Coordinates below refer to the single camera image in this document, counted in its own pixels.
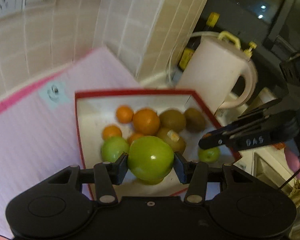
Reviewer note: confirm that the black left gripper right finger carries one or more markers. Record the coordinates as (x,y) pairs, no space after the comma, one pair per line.
(193,174)

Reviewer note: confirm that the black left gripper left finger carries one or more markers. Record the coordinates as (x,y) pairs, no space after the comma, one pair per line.
(108,174)

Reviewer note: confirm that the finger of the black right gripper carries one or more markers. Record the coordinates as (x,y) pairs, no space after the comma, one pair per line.
(218,138)

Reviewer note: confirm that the large green apple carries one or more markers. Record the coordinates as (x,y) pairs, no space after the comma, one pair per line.
(210,155)
(150,158)

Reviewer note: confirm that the green apple left in box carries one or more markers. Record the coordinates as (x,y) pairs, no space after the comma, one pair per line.
(113,147)

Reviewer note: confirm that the brown kiwi with sticker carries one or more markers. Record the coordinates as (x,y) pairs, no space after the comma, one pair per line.
(173,139)

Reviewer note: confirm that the small green apple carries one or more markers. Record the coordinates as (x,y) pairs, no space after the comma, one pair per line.
(149,182)

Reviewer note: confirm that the brown kiwi far right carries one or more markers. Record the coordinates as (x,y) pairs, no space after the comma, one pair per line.
(195,121)

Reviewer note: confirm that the brown kiwi at back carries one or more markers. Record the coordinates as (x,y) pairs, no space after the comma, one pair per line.
(173,119)

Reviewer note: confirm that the small orange mandarin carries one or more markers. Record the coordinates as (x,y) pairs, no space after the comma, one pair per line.
(124,114)

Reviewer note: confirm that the red rimmed white box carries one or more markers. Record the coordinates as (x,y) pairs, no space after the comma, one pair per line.
(96,109)

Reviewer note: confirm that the large orange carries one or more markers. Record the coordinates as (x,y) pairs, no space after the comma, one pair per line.
(146,121)

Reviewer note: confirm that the white electric kettle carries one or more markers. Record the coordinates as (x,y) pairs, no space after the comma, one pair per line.
(215,67)

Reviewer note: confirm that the pink quilted mat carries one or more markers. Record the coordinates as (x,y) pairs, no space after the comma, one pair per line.
(38,134)

